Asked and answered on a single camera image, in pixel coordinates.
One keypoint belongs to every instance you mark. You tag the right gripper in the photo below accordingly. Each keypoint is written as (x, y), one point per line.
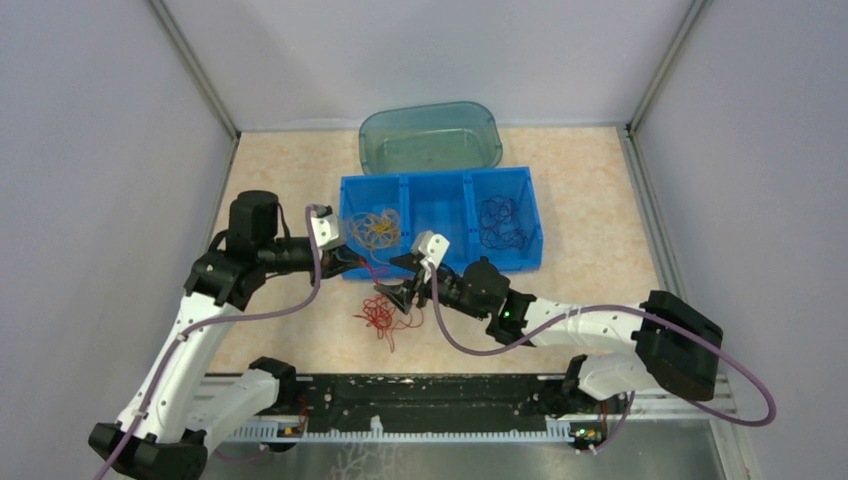
(403, 294)

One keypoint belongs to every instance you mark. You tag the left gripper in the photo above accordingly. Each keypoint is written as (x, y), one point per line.
(337, 259)

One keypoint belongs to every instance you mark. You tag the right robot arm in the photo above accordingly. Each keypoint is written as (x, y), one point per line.
(662, 342)

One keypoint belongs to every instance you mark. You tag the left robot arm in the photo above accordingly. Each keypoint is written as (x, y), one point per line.
(160, 434)

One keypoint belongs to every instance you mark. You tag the blue three-compartment bin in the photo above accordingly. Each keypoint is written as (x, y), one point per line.
(482, 212)

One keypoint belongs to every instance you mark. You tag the teal translucent plastic tub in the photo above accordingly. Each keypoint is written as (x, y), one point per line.
(455, 135)

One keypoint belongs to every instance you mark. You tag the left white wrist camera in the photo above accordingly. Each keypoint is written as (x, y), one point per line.
(327, 228)

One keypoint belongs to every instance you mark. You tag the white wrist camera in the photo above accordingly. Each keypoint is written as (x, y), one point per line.
(327, 228)
(429, 249)

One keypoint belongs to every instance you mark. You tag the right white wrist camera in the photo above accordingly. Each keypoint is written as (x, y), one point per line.
(429, 249)

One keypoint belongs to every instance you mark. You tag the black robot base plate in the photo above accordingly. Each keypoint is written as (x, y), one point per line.
(437, 404)

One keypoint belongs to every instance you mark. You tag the white slotted cable duct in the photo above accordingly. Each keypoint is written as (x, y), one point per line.
(268, 432)

